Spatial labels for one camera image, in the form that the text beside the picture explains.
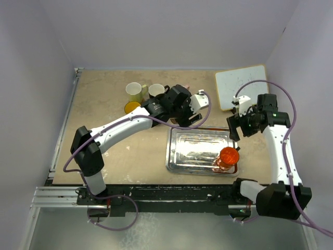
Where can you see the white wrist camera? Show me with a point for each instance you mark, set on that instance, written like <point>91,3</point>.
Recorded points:
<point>198,102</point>
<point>243,103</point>

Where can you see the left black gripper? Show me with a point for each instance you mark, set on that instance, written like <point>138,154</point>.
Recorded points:
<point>190,117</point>

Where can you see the silver metal tray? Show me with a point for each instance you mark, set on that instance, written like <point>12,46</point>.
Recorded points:
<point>194,151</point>

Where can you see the white whiteboard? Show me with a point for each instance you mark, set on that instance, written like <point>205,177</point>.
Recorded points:
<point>228,82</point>

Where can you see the yellow translucent cup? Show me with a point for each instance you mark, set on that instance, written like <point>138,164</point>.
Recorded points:
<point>131,106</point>

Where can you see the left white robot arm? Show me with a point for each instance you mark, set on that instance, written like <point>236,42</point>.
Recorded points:
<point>89,145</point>

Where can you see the orange translucent cup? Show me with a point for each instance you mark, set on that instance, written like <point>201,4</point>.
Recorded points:
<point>226,159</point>

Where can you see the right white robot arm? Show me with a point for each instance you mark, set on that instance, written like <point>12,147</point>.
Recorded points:
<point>285,197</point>

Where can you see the yellow-green mug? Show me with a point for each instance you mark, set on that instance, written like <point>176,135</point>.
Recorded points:
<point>136,92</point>

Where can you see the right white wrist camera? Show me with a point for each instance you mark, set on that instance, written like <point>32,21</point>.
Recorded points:
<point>243,103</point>

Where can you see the aluminium frame rail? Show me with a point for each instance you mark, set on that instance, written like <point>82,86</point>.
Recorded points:
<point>52,198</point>

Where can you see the black mug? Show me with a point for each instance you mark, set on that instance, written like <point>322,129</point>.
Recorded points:
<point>157,89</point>

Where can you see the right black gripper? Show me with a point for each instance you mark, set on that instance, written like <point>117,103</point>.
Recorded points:
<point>235,121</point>

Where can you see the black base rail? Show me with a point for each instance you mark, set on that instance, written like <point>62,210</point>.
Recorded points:
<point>119,199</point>

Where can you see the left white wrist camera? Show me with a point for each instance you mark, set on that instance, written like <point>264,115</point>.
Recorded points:
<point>198,102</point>

